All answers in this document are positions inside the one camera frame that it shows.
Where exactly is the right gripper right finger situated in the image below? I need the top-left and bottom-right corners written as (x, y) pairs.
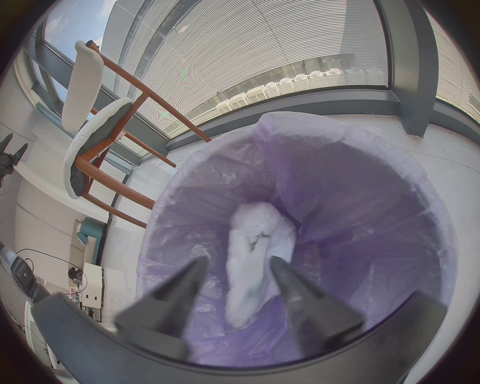
top-left (270, 256), bottom-right (365, 358)

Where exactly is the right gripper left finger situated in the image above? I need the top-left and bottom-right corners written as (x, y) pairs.
top-left (113, 256), bottom-right (209, 361)

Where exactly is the white paper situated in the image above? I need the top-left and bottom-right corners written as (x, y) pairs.
top-left (227, 202), bottom-right (297, 327)

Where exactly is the purple plastic bag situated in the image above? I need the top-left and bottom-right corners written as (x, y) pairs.
top-left (136, 112), bottom-right (459, 366)

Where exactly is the white trash bin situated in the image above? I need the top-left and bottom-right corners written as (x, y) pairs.
top-left (137, 112), bottom-right (458, 338)

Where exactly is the white low cabinet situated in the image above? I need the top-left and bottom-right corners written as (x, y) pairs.
top-left (82, 262), bottom-right (136, 323)

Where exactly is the white cushioned wooden chair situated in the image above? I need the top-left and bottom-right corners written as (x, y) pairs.
top-left (62, 39), bottom-right (212, 229)

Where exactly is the window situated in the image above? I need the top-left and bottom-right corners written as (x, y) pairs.
top-left (22, 0), bottom-right (480, 167)

